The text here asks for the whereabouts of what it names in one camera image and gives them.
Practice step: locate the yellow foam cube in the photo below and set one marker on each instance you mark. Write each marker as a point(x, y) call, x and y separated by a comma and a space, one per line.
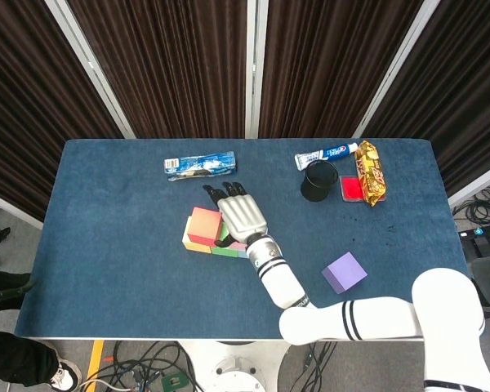
point(196, 247)

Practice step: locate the dark brown pleated curtain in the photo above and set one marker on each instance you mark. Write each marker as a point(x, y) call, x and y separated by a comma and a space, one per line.
point(167, 61)
point(32, 102)
point(330, 61)
point(453, 81)

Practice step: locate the green circuit board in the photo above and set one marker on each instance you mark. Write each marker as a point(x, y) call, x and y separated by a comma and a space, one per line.
point(173, 381)

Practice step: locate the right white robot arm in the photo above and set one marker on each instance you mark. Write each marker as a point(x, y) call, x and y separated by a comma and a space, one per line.
point(351, 322)

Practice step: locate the purple foam cube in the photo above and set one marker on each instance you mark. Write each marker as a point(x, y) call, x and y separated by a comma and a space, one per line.
point(345, 273)

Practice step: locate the gold snack package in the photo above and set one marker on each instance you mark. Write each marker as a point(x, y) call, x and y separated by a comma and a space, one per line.
point(369, 171)

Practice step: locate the red foam cube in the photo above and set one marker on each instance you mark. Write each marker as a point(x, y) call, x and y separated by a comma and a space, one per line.
point(204, 224)

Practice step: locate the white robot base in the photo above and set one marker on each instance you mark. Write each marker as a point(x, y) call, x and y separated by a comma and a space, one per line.
point(237, 363)

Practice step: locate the white partition post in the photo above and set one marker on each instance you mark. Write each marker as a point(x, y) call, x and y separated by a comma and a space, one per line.
point(396, 69)
point(255, 61)
point(92, 69)

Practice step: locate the black white sneaker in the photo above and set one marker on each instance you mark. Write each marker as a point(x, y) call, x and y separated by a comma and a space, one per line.
point(67, 369)

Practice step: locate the red ink pad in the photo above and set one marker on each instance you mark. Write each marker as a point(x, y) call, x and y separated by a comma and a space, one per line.
point(351, 188)

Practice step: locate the white blue toothpaste tube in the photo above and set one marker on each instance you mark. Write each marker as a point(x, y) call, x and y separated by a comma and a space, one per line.
point(330, 153)

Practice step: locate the blue cookie package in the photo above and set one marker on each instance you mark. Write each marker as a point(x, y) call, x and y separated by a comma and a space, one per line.
point(200, 165)

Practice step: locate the yellow floor tape strip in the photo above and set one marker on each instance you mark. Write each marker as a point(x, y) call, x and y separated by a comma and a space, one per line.
point(94, 359)

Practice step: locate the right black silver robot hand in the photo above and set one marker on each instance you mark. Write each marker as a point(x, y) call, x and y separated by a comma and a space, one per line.
point(241, 216)

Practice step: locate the black power strip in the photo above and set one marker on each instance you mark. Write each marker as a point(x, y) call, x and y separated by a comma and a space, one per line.
point(479, 232)

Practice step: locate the black trouser leg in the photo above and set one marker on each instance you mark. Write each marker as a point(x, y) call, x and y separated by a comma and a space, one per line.
point(16, 359)

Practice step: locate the green foam cube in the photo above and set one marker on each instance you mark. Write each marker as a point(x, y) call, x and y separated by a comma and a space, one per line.
point(224, 252)

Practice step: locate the black mesh pen cup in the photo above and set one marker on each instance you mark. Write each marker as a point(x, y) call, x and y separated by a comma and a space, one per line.
point(316, 185)

